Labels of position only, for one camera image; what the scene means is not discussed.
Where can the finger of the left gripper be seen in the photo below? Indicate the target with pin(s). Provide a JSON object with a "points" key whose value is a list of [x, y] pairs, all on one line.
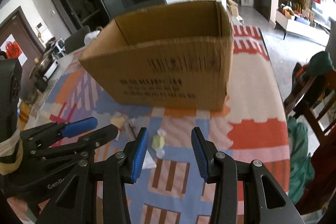
{"points": [[47, 134], [86, 142]]}

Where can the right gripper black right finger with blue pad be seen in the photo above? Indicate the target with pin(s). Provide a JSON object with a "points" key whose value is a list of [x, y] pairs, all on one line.
{"points": [[264, 199]]}

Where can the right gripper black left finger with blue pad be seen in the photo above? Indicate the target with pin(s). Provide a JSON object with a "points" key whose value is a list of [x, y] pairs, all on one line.
{"points": [[75, 200]]}

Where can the white red striped packet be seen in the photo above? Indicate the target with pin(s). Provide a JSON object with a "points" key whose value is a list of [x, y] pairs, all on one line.
{"points": [[118, 119]]}

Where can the pale green candy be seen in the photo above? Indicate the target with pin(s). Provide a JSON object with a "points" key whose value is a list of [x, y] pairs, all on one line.
{"points": [[158, 143]]}

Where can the white snack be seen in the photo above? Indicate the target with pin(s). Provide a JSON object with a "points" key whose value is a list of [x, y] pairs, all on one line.
{"points": [[148, 162]]}

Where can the colourful patterned tablecloth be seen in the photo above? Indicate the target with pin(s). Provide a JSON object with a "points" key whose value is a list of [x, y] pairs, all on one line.
{"points": [[251, 125]]}

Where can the electric cooking pot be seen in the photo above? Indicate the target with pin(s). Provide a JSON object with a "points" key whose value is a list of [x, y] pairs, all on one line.
{"points": [[45, 67]]}

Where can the green cloth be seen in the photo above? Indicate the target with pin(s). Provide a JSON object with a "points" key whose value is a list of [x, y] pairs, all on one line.
{"points": [[301, 169]]}

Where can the red paper door poster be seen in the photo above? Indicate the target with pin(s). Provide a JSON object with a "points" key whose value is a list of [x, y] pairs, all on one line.
{"points": [[13, 50]]}

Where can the grey dining chair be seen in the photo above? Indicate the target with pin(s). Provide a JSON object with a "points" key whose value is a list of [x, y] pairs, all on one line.
{"points": [[76, 40]]}

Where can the floral tissue pouch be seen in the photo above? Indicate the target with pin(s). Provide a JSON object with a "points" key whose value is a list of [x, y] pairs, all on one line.
{"points": [[89, 37]]}

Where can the wooden chair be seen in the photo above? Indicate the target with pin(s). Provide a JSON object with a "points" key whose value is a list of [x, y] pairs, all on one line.
{"points": [[303, 99]]}

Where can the brown cardboard box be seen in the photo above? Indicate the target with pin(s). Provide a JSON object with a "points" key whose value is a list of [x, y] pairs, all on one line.
{"points": [[175, 56]]}

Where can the white low tv cabinet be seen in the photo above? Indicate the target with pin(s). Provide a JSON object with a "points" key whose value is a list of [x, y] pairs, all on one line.
{"points": [[293, 27]]}

